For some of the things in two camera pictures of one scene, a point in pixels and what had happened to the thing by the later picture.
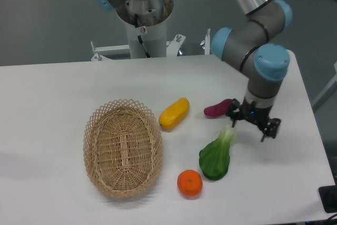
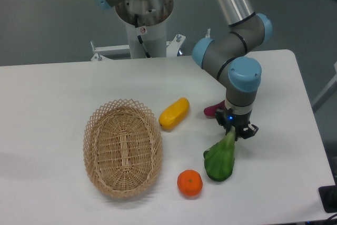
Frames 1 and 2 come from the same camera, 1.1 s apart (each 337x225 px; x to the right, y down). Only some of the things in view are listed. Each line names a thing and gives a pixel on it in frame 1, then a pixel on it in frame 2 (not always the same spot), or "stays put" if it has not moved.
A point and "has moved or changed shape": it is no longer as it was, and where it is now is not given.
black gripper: [257, 116] -> [224, 117]
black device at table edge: [328, 195] stays put
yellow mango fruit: [174, 113] stays put
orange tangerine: [189, 182] stays put
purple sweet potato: [220, 109] stays put
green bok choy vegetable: [215, 158] has moved or changed shape
